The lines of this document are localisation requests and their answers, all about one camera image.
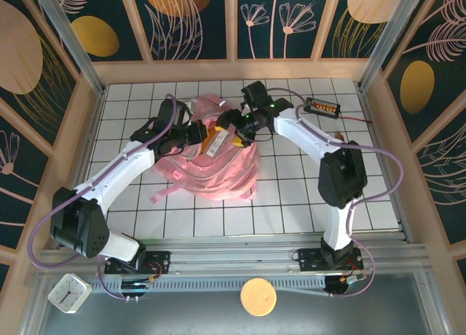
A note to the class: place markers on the yellow book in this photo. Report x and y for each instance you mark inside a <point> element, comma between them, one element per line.
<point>216,143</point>

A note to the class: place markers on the pink backpack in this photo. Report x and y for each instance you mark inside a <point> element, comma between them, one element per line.
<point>218,178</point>

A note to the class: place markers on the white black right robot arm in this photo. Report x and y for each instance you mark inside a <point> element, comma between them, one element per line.
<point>342,178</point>

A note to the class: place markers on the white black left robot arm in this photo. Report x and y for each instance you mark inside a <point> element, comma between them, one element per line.
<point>120,175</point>

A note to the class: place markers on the black charger board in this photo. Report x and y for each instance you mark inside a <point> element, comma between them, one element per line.
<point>322,107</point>

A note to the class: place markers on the round yellow sponge disc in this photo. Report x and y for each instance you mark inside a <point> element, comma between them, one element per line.
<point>258,296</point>

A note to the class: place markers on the black controller module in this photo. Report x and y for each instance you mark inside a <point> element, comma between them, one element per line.
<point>134,285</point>
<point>336,285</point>

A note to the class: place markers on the white square alarm clock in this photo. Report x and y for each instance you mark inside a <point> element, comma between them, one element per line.
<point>69,293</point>

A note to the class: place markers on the aluminium mounting rail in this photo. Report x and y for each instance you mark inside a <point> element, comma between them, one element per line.
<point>233,256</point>

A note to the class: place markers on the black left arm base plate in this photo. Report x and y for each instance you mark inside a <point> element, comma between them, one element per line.
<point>160,262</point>

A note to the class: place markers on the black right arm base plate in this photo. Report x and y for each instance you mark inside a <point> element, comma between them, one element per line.
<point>309,258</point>

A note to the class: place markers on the aluminium frame post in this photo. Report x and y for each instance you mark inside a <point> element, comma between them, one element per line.
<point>74,47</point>
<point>390,40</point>

